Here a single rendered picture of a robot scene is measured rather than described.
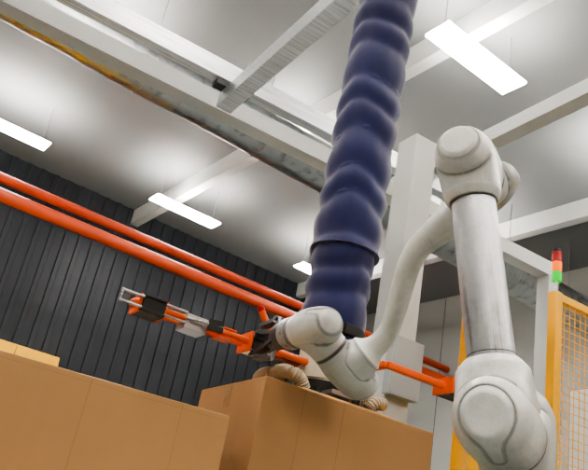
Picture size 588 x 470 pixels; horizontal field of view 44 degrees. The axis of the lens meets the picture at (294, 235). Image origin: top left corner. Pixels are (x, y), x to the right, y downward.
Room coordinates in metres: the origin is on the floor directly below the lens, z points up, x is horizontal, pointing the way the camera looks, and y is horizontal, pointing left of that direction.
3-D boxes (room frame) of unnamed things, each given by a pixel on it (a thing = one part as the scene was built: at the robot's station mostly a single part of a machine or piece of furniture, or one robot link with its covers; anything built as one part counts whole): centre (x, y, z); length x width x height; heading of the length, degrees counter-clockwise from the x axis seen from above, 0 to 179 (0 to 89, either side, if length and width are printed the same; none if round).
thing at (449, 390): (2.16, -0.56, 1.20); 0.09 x 0.08 x 0.05; 28
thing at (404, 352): (3.54, -0.66, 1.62); 0.20 x 0.05 x 0.30; 118
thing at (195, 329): (2.02, 0.24, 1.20); 0.07 x 0.07 x 0.04; 28
